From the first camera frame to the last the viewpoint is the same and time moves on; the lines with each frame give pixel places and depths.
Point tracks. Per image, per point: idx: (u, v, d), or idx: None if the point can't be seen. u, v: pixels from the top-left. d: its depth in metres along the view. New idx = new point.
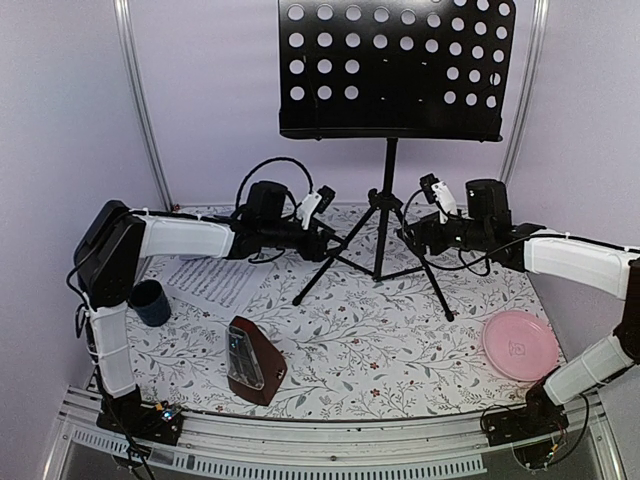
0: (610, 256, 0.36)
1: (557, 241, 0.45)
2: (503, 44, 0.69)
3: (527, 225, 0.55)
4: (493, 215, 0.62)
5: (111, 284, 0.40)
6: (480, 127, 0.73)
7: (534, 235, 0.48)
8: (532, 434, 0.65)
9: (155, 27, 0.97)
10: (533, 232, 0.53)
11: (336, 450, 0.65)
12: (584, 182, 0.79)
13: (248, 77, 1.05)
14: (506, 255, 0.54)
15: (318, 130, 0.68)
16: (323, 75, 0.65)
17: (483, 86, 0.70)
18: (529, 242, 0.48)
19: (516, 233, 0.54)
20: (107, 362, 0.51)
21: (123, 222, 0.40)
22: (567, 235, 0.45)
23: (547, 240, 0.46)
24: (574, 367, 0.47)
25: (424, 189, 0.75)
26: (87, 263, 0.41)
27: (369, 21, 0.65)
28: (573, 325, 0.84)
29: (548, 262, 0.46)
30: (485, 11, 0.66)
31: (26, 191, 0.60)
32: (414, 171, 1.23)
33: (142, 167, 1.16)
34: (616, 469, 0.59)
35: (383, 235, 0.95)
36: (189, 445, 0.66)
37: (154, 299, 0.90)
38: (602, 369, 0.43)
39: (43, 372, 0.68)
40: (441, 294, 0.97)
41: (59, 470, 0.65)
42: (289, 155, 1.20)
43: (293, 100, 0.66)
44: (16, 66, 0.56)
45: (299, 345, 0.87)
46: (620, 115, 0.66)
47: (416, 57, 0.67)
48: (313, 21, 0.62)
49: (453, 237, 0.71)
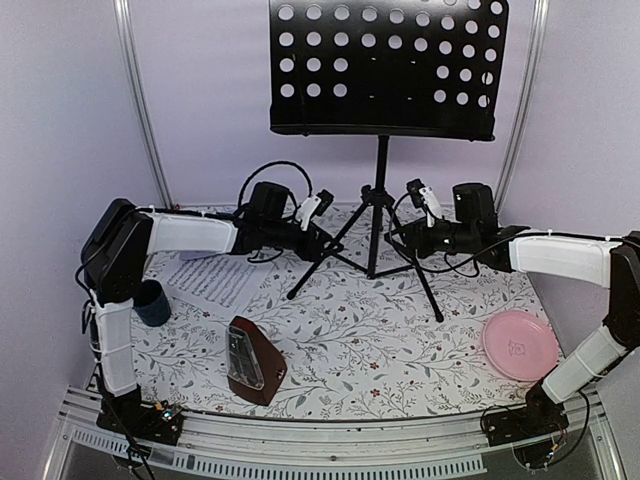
0: (592, 248, 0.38)
1: (539, 239, 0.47)
2: (496, 44, 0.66)
3: (512, 226, 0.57)
4: (480, 219, 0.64)
5: (118, 281, 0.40)
6: (471, 128, 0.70)
7: (517, 235, 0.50)
8: (533, 433, 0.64)
9: (155, 27, 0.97)
10: (517, 232, 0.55)
11: (336, 450, 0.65)
12: (584, 183, 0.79)
13: (249, 77, 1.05)
14: (492, 256, 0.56)
15: (306, 126, 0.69)
16: (311, 73, 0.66)
17: (475, 85, 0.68)
18: (512, 243, 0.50)
19: (507, 235, 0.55)
20: (109, 360, 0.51)
21: (132, 218, 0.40)
22: (549, 232, 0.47)
23: (530, 238, 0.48)
24: (570, 363, 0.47)
25: (409, 193, 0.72)
26: (94, 261, 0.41)
27: (358, 21, 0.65)
28: (573, 325, 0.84)
29: (535, 259, 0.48)
30: (476, 10, 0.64)
31: (26, 191, 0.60)
32: (414, 171, 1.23)
33: (142, 167, 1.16)
34: (616, 469, 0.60)
35: (377, 233, 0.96)
36: (189, 445, 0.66)
37: (154, 299, 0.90)
38: (597, 362, 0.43)
39: (43, 371, 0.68)
40: (432, 296, 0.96)
41: (59, 470, 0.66)
42: (290, 155, 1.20)
43: (283, 97, 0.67)
44: (15, 66, 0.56)
45: (299, 345, 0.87)
46: (619, 116, 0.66)
47: (403, 56, 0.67)
48: (301, 21, 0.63)
49: (441, 241, 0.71)
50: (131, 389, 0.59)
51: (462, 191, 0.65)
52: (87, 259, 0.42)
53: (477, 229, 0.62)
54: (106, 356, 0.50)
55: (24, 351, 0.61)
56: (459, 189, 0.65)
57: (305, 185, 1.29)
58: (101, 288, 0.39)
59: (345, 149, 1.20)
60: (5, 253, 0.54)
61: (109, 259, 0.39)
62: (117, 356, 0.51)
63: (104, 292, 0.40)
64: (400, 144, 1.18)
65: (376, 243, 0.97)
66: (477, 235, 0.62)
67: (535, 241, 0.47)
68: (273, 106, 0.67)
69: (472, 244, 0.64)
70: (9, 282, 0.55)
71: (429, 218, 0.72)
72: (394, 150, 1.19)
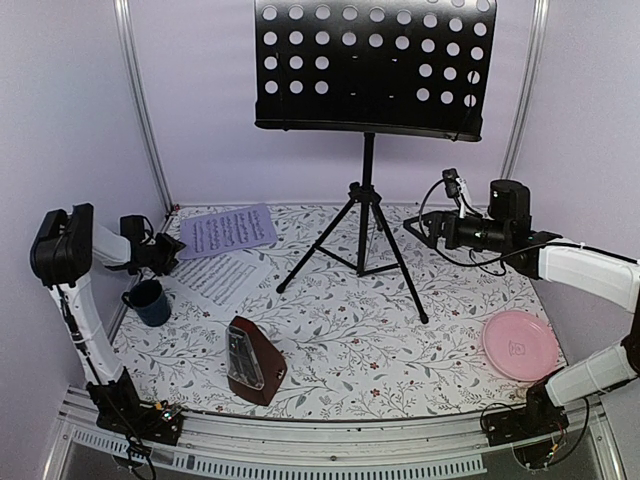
0: (622, 269, 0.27)
1: (566, 251, 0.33)
2: (483, 41, 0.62)
3: (544, 232, 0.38)
4: (514, 219, 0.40)
5: (78, 262, 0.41)
6: (453, 126, 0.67)
7: (549, 243, 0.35)
8: (533, 434, 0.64)
9: (155, 27, 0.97)
10: (553, 239, 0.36)
11: (336, 450, 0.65)
12: (584, 183, 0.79)
13: (248, 76, 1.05)
14: (521, 260, 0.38)
15: (286, 121, 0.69)
16: (294, 70, 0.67)
17: (459, 84, 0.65)
18: (543, 251, 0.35)
19: (541, 239, 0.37)
20: (95, 341, 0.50)
21: (80, 218, 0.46)
22: (579, 244, 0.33)
23: (561, 248, 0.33)
24: (579, 369, 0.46)
25: (444, 181, 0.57)
26: (47, 255, 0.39)
27: (339, 19, 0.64)
28: (575, 327, 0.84)
29: (559, 273, 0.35)
30: (460, 7, 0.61)
31: (27, 191, 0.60)
32: (414, 171, 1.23)
33: (142, 167, 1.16)
34: (616, 469, 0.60)
35: (366, 229, 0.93)
36: (188, 445, 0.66)
37: (154, 299, 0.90)
38: (605, 377, 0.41)
39: (40, 373, 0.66)
40: (416, 293, 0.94)
41: (59, 470, 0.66)
42: (290, 155, 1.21)
43: (267, 93, 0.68)
44: (16, 67, 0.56)
45: (299, 345, 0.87)
46: (619, 118, 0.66)
47: (384, 55, 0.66)
48: (283, 21, 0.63)
49: (470, 234, 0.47)
50: (121, 380, 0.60)
51: (497, 190, 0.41)
52: (40, 262, 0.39)
53: (510, 232, 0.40)
54: (92, 342, 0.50)
55: (23, 351, 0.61)
56: (494, 187, 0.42)
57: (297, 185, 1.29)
58: (72, 268, 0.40)
59: (345, 149, 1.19)
60: (4, 251, 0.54)
61: (65, 241, 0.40)
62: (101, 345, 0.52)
63: (72, 274, 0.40)
64: (400, 144, 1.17)
65: (365, 240, 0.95)
66: (509, 236, 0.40)
67: (572, 254, 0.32)
68: (259, 102, 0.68)
69: (502, 246, 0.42)
70: (9, 280, 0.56)
71: (461, 209, 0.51)
72: (394, 150, 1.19)
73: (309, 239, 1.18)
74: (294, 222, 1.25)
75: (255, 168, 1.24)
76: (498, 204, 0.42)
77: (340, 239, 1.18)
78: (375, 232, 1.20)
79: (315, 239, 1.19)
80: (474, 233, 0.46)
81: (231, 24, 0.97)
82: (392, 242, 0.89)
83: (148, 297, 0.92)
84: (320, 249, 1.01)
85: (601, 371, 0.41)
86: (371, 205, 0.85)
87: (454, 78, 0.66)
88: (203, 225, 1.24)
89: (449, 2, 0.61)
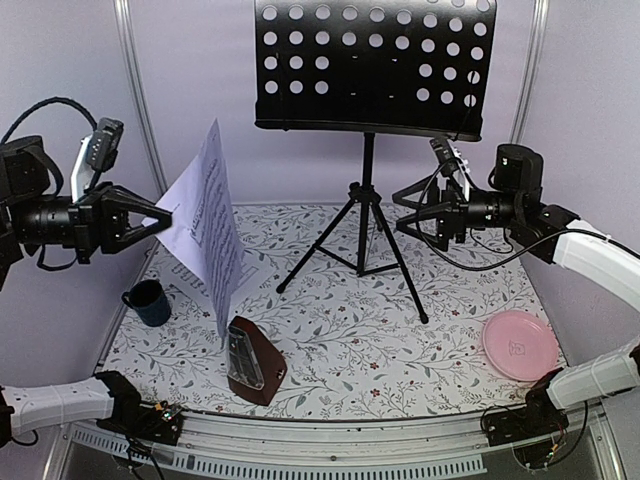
0: None
1: (599, 246, 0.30)
2: (483, 41, 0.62)
3: (558, 209, 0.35)
4: (527, 192, 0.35)
5: None
6: (454, 125, 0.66)
7: (571, 230, 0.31)
8: (532, 434, 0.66)
9: (155, 28, 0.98)
10: (572, 223, 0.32)
11: (336, 450, 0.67)
12: (585, 183, 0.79)
13: (247, 75, 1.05)
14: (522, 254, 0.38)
15: (286, 122, 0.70)
16: (294, 70, 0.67)
17: (459, 83, 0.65)
18: (564, 237, 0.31)
19: (560, 219, 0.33)
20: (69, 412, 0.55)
21: None
22: (604, 236, 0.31)
23: (587, 239, 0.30)
24: (584, 374, 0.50)
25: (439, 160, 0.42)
26: None
27: (339, 19, 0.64)
28: (577, 328, 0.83)
29: (574, 259, 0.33)
30: (458, 7, 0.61)
31: None
32: (414, 170, 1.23)
33: (141, 167, 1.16)
34: (616, 469, 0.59)
35: (366, 229, 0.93)
36: (188, 445, 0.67)
37: (154, 299, 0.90)
38: (611, 384, 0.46)
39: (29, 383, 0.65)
40: (416, 293, 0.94)
41: (59, 470, 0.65)
42: (290, 155, 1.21)
43: (267, 93, 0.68)
44: (14, 66, 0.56)
45: (299, 345, 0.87)
46: (619, 118, 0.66)
47: (384, 55, 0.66)
48: (283, 21, 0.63)
49: (481, 216, 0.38)
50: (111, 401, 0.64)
51: (509, 157, 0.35)
52: None
53: (521, 207, 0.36)
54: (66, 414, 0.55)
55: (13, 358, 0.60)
56: (505, 154, 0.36)
57: (297, 184, 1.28)
58: None
59: (345, 149, 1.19)
60: None
61: None
62: (75, 407, 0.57)
63: None
64: (400, 143, 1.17)
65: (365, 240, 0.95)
66: (521, 211, 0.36)
67: (592, 244, 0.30)
68: (259, 102, 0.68)
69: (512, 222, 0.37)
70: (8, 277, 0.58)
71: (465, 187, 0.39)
72: (393, 150, 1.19)
73: (309, 239, 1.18)
74: (294, 222, 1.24)
75: (255, 168, 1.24)
76: (508, 175, 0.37)
77: (340, 239, 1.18)
78: (375, 232, 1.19)
79: (315, 239, 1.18)
80: (486, 215, 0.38)
81: (231, 24, 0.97)
82: (391, 240, 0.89)
83: (148, 297, 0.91)
84: (320, 248, 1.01)
85: (610, 374, 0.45)
86: (372, 206, 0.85)
87: (454, 78, 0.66)
88: (186, 216, 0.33)
89: (449, 2, 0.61)
